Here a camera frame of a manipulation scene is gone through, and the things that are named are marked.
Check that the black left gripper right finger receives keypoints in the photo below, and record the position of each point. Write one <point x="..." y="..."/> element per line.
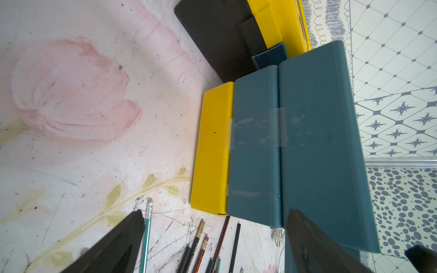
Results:
<point x="314" y="251"/>

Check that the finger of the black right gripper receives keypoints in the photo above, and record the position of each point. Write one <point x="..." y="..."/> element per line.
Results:
<point x="423" y="259"/>

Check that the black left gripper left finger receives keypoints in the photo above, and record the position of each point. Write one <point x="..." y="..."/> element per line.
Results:
<point x="116" y="252"/>

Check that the red black pencil long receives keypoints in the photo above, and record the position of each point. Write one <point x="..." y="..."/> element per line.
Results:
<point x="220" y="242"/>

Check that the teal drawer cabinet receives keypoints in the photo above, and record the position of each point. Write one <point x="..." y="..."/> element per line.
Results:
<point x="295" y="144"/>

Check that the yellow bottom drawer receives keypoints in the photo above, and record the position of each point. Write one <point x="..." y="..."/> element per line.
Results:
<point x="210" y="177"/>

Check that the white power plug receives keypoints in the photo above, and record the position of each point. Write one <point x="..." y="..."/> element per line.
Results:
<point x="278" y="236"/>

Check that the black pencil left cluster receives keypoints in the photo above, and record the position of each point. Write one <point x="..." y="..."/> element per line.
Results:
<point x="186" y="260"/>

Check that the black pencil cluster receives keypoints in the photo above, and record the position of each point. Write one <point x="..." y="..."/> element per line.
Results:
<point x="210" y="266"/>
<point x="186" y="260"/>

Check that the yellow black toolbox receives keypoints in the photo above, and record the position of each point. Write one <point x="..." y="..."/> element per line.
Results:
<point x="240" y="37"/>

